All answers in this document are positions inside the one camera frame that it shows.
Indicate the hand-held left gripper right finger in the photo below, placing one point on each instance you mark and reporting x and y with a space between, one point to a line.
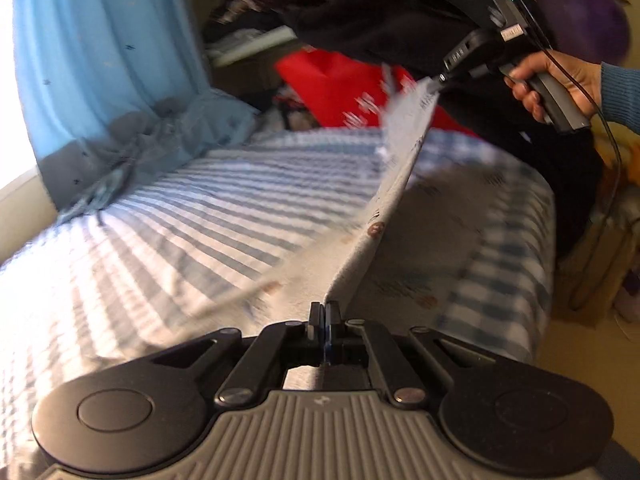
330 326

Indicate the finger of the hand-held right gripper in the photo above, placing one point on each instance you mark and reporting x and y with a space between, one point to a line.
442 79

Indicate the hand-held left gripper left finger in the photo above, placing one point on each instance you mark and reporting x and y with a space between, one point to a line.
315 326

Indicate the grey printed pants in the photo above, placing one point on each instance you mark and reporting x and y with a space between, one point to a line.
360 240

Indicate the person's right forearm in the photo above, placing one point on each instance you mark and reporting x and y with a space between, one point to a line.
622 97

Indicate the person's right hand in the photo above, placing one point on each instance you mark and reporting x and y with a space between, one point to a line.
565 77

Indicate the black hanging clothing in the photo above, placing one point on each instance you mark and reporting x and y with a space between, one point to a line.
390 25

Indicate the purple round object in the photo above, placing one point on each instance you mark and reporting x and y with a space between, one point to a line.
582 15

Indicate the red bag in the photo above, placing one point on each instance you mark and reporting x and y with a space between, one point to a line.
320 90

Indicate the pile of mixed clothes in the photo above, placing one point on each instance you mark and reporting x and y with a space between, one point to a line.
290 107

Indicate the bed with checked sheet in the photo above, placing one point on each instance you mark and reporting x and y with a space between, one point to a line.
175 200

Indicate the white shelf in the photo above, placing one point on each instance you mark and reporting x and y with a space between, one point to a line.
250 42

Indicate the dark clothes on shelf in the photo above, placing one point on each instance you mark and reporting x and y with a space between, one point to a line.
240 10

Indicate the blue curtain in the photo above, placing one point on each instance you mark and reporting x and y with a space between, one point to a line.
100 60

